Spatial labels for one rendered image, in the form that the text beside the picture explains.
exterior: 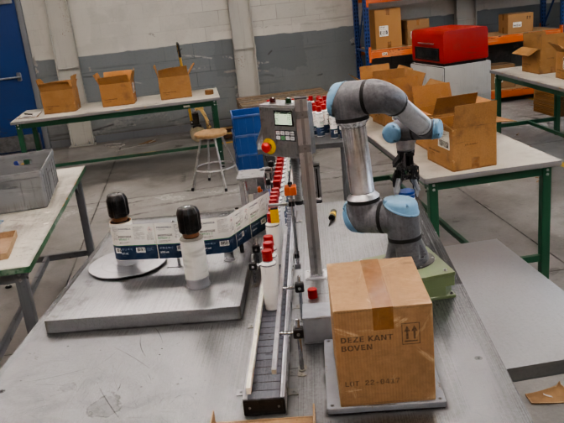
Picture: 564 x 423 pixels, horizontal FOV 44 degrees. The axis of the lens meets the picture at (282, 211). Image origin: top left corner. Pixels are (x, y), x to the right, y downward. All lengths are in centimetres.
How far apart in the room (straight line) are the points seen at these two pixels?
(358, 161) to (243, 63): 761
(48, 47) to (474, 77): 558
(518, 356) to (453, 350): 18
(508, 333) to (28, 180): 283
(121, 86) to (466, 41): 374
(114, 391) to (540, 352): 120
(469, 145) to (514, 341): 203
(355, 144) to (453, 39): 548
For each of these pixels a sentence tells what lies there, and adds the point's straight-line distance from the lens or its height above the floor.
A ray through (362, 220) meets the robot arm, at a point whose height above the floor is 107.
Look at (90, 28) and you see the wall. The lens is 998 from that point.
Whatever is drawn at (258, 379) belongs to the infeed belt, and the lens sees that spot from 192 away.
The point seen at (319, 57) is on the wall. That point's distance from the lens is 1012.
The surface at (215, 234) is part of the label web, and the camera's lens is 266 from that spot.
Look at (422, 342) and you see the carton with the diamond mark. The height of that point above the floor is 102.
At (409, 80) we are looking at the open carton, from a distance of 512.
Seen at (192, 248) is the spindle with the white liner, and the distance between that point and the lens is 244.
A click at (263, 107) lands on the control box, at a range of 250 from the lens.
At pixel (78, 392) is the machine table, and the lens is 214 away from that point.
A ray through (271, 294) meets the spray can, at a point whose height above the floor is 94.
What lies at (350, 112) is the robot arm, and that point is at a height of 145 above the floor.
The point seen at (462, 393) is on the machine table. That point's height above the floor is 83.
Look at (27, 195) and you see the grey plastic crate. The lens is 417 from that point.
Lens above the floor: 188
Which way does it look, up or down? 18 degrees down
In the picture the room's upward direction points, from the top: 6 degrees counter-clockwise
